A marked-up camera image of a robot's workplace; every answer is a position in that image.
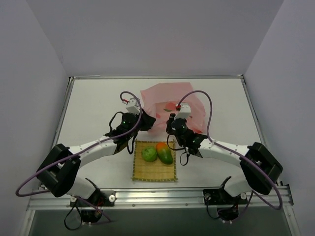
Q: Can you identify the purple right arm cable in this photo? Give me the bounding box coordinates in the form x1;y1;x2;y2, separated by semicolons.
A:
176;90;283;220

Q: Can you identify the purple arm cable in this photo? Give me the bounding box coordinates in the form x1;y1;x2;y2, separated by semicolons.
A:
15;91;143;225
176;90;283;220

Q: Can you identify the green fake guava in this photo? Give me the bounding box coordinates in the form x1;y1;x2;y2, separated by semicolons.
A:
141;146;158;162

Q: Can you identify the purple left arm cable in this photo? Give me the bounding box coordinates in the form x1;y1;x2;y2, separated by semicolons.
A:
15;91;143;225

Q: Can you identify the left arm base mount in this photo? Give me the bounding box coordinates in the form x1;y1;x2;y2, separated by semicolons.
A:
70;189;116;225

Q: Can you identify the woven bamboo mat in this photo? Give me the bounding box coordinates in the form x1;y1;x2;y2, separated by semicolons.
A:
131;140;177;182

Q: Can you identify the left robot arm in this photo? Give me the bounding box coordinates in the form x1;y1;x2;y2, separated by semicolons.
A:
37;110;156;197

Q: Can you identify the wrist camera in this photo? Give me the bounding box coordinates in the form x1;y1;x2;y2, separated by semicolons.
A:
126;98;140;115
175;103;191;119

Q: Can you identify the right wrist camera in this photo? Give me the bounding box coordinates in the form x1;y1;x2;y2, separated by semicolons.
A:
175;103;191;119

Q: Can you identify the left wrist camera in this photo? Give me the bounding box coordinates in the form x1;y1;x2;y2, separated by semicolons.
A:
126;98;140;115

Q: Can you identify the aluminium table frame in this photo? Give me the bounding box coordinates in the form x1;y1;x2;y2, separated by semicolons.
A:
23;75;299;236

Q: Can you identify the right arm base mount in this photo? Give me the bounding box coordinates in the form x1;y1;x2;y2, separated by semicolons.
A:
203;189;248;222

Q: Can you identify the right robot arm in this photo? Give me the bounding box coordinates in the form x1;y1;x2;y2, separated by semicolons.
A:
166;113;283;203

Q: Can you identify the green orange fake mango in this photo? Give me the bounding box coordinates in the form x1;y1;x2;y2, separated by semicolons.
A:
156;142;173;165

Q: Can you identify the pink plastic bag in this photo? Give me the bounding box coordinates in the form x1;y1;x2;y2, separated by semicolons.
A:
140;82;206;135

